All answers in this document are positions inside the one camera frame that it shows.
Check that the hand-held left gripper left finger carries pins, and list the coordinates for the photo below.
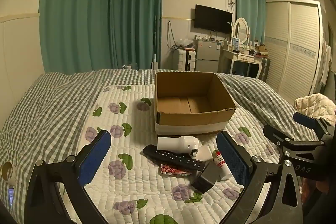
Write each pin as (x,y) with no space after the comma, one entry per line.
(94,158)

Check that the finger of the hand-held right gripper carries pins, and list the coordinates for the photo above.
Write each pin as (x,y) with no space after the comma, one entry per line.
(277,134)
(305,119)

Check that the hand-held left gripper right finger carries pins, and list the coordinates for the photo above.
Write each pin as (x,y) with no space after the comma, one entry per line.
(233,161)

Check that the white bottle with red label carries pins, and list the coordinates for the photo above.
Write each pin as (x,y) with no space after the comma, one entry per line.
(221,163)

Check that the small white box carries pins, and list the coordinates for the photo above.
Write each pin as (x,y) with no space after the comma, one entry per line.
(205,153)

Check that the black power adapter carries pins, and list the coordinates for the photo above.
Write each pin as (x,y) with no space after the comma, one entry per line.
(207,178)

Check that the cardboard box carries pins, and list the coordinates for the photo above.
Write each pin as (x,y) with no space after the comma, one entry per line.
(189,121)

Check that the white cylindrical device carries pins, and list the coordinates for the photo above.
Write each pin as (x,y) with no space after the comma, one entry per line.
(174,144)

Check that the black remote control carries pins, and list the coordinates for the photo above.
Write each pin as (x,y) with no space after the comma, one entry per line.
(170,157)

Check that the beige quilted jacket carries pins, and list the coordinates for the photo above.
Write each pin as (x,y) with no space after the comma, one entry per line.
(313,106)

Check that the white floral quilted mat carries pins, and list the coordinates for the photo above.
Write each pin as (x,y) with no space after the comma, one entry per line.
(136,182)

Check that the hanging white towels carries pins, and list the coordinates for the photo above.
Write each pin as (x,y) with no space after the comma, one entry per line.
(326,61)

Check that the dark suitcase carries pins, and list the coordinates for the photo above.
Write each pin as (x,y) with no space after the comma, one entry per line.
(265,67)

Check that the white louvered wardrobe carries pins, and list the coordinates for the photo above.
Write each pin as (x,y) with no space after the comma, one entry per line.
(294,48)

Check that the white round holed object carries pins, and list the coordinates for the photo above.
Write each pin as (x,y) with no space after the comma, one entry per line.
(11,178)

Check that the white vanity table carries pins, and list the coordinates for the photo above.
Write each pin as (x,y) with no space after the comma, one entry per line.
(241,57)

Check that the small white object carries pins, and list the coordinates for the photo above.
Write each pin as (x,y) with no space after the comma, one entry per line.
(128,66)

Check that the grey small fridge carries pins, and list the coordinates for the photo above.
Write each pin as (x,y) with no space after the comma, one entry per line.
(208,54)

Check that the white suitcase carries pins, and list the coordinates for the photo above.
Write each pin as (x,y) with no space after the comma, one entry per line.
(185,60)

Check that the white oval mirror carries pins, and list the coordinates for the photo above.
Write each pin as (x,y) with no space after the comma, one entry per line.
(240,28)

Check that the clear plastic bag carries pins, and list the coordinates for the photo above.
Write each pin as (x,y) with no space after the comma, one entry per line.
(185,43)

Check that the narrow green curtain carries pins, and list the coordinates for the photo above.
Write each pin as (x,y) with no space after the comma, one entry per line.
(249,3)

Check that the white pole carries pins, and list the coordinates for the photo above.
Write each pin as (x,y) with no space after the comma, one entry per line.
(155,43)

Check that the wide green curtain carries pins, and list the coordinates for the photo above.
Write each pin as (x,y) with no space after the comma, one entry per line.
(73,14)

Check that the small photo frame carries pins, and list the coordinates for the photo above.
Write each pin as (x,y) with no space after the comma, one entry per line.
(236,43)

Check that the black wall television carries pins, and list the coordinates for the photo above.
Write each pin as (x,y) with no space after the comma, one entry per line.
(212,18)

